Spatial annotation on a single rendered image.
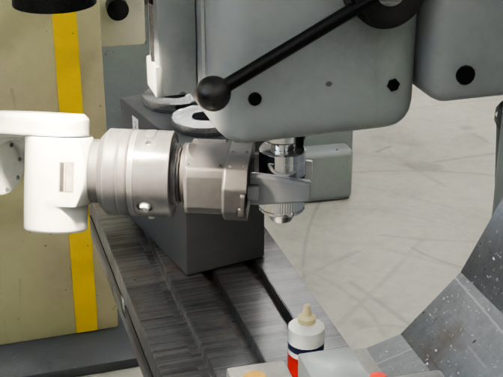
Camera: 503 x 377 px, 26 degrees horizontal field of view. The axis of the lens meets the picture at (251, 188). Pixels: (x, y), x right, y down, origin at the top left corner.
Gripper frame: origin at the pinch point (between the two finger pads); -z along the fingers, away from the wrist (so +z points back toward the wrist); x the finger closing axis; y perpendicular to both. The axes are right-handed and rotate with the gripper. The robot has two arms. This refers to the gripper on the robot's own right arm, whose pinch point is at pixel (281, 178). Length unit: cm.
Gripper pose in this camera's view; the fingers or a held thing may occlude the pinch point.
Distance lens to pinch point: 109.9
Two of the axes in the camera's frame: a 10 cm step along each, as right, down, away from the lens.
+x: 0.8, -4.1, 9.1
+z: -10.0, -0.4, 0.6
